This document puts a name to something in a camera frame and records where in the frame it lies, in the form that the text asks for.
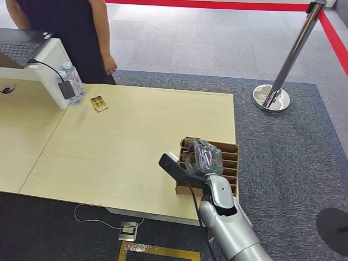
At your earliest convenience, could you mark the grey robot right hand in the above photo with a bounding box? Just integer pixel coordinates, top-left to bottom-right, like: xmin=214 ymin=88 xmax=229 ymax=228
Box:
xmin=186 ymin=140 xmax=224 ymax=178

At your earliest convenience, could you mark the person's left hand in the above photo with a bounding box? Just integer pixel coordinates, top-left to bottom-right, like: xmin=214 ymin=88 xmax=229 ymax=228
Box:
xmin=103 ymin=53 xmax=118 ymax=76

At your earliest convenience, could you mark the brown slotted card organizer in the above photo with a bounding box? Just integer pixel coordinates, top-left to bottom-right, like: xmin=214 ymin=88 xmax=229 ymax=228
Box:
xmin=175 ymin=136 xmax=239 ymax=198

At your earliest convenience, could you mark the gold card stack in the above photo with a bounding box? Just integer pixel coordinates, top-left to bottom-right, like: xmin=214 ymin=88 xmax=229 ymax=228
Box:
xmin=90 ymin=95 xmax=109 ymax=113

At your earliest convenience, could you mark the person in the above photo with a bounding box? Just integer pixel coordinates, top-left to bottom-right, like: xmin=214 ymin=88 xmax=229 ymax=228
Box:
xmin=5 ymin=0 xmax=118 ymax=85

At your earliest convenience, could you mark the clear plastic water bottle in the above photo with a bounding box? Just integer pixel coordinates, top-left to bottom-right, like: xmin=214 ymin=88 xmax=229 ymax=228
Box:
xmin=63 ymin=61 xmax=86 ymax=97
xmin=58 ymin=70 xmax=82 ymax=105

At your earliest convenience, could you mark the black power adapter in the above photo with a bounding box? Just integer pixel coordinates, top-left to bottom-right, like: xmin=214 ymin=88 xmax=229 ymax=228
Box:
xmin=57 ymin=80 xmax=76 ymax=101

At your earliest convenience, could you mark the white laptop stand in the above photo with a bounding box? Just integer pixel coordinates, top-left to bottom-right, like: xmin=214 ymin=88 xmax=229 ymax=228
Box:
xmin=0 ymin=38 xmax=72 ymax=111

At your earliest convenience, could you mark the dark grey laptop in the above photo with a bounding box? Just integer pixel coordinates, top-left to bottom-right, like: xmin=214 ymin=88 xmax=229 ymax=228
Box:
xmin=0 ymin=28 xmax=55 ymax=69

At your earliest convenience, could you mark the metal floor socket box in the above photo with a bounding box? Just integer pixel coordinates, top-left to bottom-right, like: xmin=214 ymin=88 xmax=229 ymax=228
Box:
xmin=119 ymin=221 xmax=138 ymax=242

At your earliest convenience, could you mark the red barrier belt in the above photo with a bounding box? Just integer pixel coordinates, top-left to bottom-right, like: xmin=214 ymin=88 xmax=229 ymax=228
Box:
xmin=316 ymin=10 xmax=348 ymax=78
xmin=104 ymin=0 xmax=310 ymax=13

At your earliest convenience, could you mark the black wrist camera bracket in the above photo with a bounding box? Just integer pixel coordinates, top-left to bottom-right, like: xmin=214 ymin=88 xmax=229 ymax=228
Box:
xmin=159 ymin=153 xmax=208 ymax=190

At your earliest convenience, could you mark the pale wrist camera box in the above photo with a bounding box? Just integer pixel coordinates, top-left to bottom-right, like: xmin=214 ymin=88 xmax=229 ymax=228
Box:
xmin=166 ymin=151 xmax=180 ymax=164

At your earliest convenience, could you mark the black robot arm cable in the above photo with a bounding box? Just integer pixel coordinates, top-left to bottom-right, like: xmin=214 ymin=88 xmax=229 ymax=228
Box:
xmin=186 ymin=180 xmax=218 ymax=261

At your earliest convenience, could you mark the black laptop power cable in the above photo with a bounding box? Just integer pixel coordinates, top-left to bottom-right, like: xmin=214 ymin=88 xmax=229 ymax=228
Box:
xmin=29 ymin=59 xmax=66 ymax=83

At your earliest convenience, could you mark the gold floor tape frame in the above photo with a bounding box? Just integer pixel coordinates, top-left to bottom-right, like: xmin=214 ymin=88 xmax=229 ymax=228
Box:
xmin=117 ymin=241 xmax=202 ymax=261

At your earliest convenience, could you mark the black desk cable grommet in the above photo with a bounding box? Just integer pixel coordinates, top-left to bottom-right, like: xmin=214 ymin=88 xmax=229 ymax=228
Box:
xmin=0 ymin=83 xmax=17 ymax=96

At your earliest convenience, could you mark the chrome stanchion post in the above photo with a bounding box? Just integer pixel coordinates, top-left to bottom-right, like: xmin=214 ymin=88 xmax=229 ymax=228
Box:
xmin=252 ymin=0 xmax=328 ymax=114

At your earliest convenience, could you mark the thin white cable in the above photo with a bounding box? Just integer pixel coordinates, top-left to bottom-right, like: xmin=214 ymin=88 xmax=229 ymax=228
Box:
xmin=74 ymin=203 xmax=145 ymax=231

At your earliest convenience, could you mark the black round base plate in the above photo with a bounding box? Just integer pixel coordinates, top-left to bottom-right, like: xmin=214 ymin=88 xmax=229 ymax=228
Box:
xmin=316 ymin=208 xmax=348 ymax=257

